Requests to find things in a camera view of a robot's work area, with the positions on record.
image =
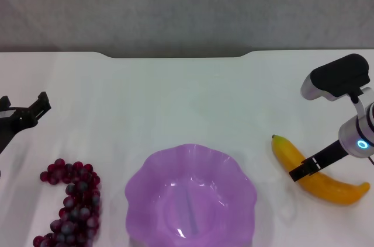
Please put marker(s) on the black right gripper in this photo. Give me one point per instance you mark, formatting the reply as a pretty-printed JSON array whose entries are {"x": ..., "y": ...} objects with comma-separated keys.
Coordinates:
[{"x": 328, "y": 155}]

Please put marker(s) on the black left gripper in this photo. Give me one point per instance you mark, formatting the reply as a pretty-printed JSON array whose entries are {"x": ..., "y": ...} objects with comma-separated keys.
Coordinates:
[{"x": 10, "y": 124}]

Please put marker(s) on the yellow banana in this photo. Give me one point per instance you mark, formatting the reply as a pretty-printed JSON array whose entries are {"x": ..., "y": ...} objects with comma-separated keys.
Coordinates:
[{"x": 327, "y": 190}]

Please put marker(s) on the dark red grape bunch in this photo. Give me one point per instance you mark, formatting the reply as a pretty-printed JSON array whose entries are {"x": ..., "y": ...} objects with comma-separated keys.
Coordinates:
[{"x": 77, "y": 200}]

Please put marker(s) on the purple wavy plastic plate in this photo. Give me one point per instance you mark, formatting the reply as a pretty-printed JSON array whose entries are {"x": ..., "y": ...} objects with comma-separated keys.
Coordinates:
[{"x": 181, "y": 188}]

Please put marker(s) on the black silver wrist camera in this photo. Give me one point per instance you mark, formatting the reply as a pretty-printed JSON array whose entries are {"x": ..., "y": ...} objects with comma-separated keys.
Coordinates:
[{"x": 339, "y": 77}]

